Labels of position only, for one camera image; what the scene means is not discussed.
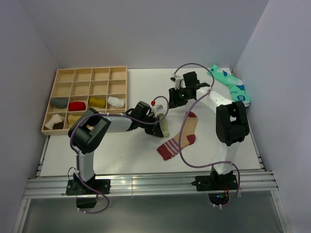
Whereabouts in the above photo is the grey rolled sock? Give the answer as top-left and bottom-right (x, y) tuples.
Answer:
(50, 98), (68, 109)

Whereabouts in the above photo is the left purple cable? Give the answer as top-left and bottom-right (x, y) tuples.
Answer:
(67, 96), (170, 215)

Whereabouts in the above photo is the white and brown rolled sock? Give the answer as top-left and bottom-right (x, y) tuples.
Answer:
(44, 114), (65, 130)

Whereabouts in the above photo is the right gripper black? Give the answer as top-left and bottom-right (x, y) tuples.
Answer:
(167, 86), (192, 109)

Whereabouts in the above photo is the red rolled sock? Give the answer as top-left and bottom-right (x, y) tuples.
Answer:
(69, 101), (86, 112)

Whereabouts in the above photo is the teal patterned sock pair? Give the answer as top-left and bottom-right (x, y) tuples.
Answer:
(210, 65), (251, 107)

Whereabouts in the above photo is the purple cable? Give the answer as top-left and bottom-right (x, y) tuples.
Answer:
(67, 96), (170, 215)
(173, 63), (242, 208)

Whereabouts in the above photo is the tan maroon striped sock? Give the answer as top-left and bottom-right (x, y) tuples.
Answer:
(156, 112), (198, 161)

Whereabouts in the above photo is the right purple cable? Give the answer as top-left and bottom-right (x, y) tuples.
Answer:
(173, 63), (242, 208)

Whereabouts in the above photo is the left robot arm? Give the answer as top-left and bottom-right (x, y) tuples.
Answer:
(68, 101), (169, 194)

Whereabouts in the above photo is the mustard yellow rolled sock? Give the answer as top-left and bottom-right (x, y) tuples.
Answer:
(89, 97), (106, 108)

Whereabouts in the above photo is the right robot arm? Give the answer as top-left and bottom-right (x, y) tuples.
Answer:
(169, 71), (249, 189)

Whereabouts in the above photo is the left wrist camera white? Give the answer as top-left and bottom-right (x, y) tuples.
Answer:
(151, 100), (163, 116)

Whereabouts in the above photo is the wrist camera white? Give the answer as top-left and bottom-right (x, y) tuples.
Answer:
(151, 100), (163, 116)
(170, 74), (184, 90)

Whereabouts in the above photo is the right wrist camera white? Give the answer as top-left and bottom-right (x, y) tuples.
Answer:
(170, 74), (184, 90)

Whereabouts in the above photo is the pale green ankle sock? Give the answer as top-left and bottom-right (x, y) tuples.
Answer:
(159, 117), (170, 138)

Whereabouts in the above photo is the wooden compartment tray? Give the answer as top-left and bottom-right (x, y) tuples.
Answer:
(41, 66), (128, 135)

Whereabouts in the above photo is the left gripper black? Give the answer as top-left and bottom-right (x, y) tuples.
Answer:
(139, 115), (163, 137)

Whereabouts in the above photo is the aluminium frame rail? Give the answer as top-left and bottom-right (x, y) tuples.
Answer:
(13, 135), (292, 233)

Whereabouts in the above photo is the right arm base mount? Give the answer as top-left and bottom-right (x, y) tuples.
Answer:
(191, 167), (239, 209)

